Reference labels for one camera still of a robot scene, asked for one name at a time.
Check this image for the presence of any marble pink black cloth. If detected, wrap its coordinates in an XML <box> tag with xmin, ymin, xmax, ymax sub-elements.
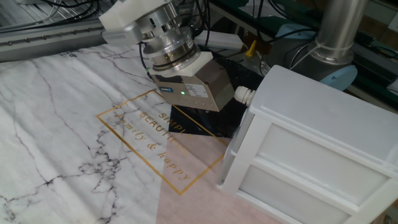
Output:
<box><xmin>0</xmin><ymin>43</ymin><xmax>282</xmax><ymax>224</ymax></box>

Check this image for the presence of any white round knob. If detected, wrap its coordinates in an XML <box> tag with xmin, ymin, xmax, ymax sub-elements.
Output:
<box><xmin>233</xmin><ymin>86</ymin><xmax>257</xmax><ymax>106</ymax></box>

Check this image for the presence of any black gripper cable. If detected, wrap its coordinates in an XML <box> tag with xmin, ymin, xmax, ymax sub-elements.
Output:
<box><xmin>138</xmin><ymin>42</ymin><xmax>154</xmax><ymax>80</ymax></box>

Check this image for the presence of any silver Schunk gripper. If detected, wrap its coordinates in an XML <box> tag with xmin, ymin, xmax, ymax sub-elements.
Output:
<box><xmin>148</xmin><ymin>51</ymin><xmax>236</xmax><ymax>113</ymax></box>

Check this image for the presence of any white drawer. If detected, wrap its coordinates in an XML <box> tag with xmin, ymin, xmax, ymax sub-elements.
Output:
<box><xmin>217</xmin><ymin>108</ymin><xmax>256</xmax><ymax>187</ymax></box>

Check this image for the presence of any white power strip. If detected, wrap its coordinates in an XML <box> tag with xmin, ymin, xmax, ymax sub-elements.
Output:
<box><xmin>194</xmin><ymin>30</ymin><xmax>244</xmax><ymax>51</ymax></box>

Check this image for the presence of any white drawer cabinet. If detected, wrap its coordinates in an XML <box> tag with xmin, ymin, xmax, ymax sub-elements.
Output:
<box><xmin>216</xmin><ymin>64</ymin><xmax>398</xmax><ymax>224</ymax></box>

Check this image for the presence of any yellow plastic clip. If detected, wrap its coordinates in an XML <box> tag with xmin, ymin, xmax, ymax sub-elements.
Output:
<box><xmin>245</xmin><ymin>40</ymin><xmax>257</xmax><ymax>58</ymax></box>

